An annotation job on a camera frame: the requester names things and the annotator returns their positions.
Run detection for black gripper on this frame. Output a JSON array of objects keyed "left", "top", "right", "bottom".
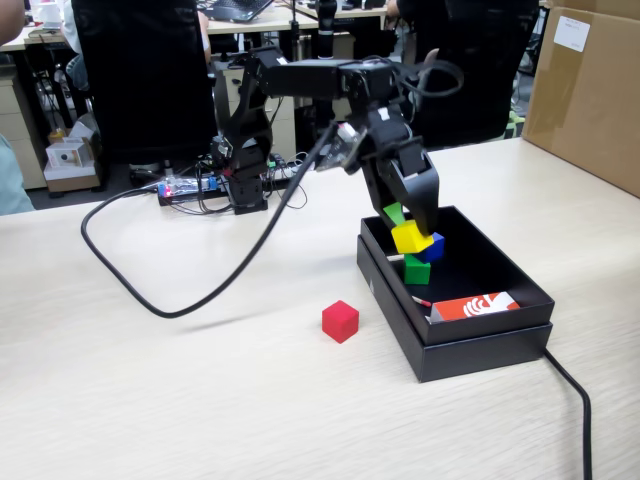
[{"left": 348, "top": 106, "right": 442, "bottom": 237}]

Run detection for yellow wooden cube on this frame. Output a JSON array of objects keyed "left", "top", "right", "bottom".
[{"left": 390, "top": 221, "right": 435, "bottom": 255}]

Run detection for blue wooden cube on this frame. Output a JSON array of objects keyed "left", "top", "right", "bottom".
[{"left": 417, "top": 231, "right": 446, "bottom": 264}]

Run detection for green wooden cube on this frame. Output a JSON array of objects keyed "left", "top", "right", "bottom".
[{"left": 402, "top": 252, "right": 432, "bottom": 286}]

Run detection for red wooden cube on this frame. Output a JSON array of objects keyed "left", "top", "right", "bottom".
[{"left": 321, "top": 299, "right": 361, "bottom": 345}]

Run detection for bare person forearm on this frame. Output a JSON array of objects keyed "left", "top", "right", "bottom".
[{"left": 0, "top": 0, "right": 26, "bottom": 46}]

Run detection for black cardboard box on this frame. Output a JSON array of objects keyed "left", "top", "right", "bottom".
[{"left": 359, "top": 203, "right": 557, "bottom": 347}]

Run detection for black open box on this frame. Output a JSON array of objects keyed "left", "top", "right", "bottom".
[{"left": 356, "top": 234, "right": 555, "bottom": 384}]

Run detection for large brown cardboard box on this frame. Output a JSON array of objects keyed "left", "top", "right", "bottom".
[{"left": 521, "top": 0, "right": 640, "bottom": 197}]

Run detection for small open cardboard box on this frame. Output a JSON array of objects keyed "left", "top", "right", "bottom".
[{"left": 42, "top": 162, "right": 100, "bottom": 194}]

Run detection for white orange product box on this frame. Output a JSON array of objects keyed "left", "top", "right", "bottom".
[{"left": 46, "top": 142, "right": 87, "bottom": 170}]

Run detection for orange white card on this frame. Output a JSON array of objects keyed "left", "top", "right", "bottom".
[{"left": 429, "top": 291, "right": 521, "bottom": 325}]

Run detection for green black floor item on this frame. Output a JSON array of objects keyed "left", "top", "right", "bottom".
[{"left": 503, "top": 110, "right": 525, "bottom": 142}]

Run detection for black office chair with armrest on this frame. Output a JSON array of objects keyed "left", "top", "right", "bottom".
[{"left": 383, "top": 0, "right": 542, "bottom": 154}]

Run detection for narrow beige cabinet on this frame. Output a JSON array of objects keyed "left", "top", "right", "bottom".
[{"left": 332, "top": 30, "right": 357, "bottom": 123}]

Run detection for black pole white bands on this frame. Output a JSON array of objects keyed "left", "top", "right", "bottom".
[{"left": 313, "top": 0, "right": 337, "bottom": 170}]

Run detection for person in dark clothes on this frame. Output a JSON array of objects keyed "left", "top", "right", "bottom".
[{"left": 377, "top": 0, "right": 444, "bottom": 109}]

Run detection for beige cabinet with lock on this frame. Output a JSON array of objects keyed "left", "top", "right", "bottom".
[{"left": 214, "top": 54, "right": 296, "bottom": 161}]

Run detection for controller board pink light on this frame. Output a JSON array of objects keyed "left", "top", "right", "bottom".
[{"left": 156, "top": 174, "right": 222, "bottom": 197}]

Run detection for beige office desk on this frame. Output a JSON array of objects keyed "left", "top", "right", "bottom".
[{"left": 205, "top": 4, "right": 391, "bottom": 36}]

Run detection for black laptop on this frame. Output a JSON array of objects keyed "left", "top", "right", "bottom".
[{"left": 194, "top": 0, "right": 276, "bottom": 24}]

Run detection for black mesh office chair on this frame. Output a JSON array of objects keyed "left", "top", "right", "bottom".
[{"left": 71, "top": 0, "right": 217, "bottom": 187}]

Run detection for person in white shirt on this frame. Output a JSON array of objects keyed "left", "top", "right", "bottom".
[{"left": 62, "top": 0, "right": 91, "bottom": 91}]

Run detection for person in teal shirt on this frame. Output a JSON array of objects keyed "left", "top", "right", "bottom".
[{"left": 0, "top": 132, "right": 36, "bottom": 217}]

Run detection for beige desk with clutter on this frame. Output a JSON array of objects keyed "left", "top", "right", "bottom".
[{"left": 0, "top": 24, "right": 81, "bottom": 54}]

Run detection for beige three drawer cabinet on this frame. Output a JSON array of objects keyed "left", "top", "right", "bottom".
[{"left": 0, "top": 74, "right": 49, "bottom": 194}]

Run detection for white container pink label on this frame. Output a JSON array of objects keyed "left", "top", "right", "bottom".
[{"left": 37, "top": 0, "right": 67, "bottom": 29}]

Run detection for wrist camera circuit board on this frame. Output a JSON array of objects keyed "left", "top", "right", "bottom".
[{"left": 314, "top": 122, "right": 369, "bottom": 174}]

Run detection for black looped servo cable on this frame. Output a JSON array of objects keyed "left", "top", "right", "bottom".
[{"left": 397, "top": 58, "right": 465, "bottom": 101}]

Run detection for thick black camera cable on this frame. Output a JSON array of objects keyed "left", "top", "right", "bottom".
[{"left": 79, "top": 124, "right": 337, "bottom": 319}]

